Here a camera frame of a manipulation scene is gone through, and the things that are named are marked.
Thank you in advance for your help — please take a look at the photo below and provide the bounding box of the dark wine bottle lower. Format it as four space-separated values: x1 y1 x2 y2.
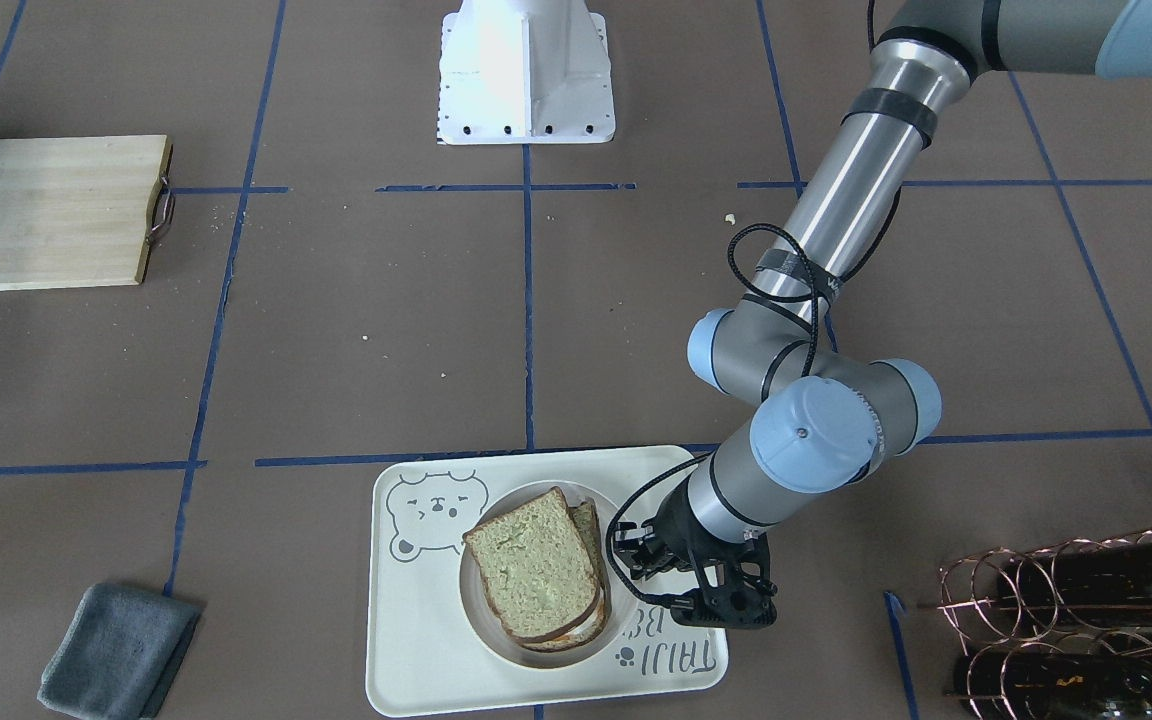
952 647 1152 719

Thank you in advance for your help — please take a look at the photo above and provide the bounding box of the cream bear tray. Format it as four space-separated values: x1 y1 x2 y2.
365 445 730 717

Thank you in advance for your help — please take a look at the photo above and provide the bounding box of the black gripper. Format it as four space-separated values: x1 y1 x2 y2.
608 486 737 582

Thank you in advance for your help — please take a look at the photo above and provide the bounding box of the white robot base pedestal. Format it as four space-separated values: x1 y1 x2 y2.
435 1 617 146

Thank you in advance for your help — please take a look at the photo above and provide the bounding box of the dark wine bottle upper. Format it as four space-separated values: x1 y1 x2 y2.
996 543 1152 629

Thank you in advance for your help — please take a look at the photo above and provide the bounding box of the copper wire bottle rack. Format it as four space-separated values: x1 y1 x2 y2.
934 528 1152 719

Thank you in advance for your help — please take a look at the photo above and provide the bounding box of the dark wine bottle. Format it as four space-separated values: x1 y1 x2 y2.
996 543 1152 629
952 647 1152 719

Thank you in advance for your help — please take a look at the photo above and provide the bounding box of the grey folded cloth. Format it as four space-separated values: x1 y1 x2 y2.
37 582 202 719

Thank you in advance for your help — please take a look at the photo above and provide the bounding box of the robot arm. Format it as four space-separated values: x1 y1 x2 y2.
605 1 1152 591

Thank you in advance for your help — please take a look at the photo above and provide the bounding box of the wooden cutting board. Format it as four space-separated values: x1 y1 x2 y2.
0 135 173 291

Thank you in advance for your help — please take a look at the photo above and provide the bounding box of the bread slice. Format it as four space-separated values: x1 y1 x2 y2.
521 501 611 653
463 487 599 647

